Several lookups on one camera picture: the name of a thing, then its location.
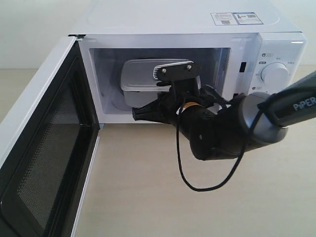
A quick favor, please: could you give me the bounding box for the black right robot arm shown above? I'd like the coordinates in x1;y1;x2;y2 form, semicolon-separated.
132;73;316;160

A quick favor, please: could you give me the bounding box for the white microwave door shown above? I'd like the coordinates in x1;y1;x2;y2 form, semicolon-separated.
0;35;100;237

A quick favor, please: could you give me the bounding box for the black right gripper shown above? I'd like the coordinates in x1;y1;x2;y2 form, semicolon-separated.
132;76;222;128

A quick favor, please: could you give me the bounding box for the upper white microwave knob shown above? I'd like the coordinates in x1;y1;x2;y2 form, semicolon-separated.
261;62;289;83

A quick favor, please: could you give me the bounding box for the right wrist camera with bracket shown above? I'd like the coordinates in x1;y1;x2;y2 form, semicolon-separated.
153;61;202;95

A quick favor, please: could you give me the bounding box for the printed instruction label sticker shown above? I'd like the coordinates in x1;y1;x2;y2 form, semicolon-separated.
211;12;263;26

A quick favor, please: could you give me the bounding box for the white microwave oven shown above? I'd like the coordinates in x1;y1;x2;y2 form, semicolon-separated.
70;0;307;124

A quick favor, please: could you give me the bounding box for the black camera cable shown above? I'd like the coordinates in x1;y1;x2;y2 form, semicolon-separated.
172;81;270;192

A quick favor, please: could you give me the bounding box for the white plastic lidded container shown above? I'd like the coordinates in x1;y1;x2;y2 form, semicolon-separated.
120;58;187;108

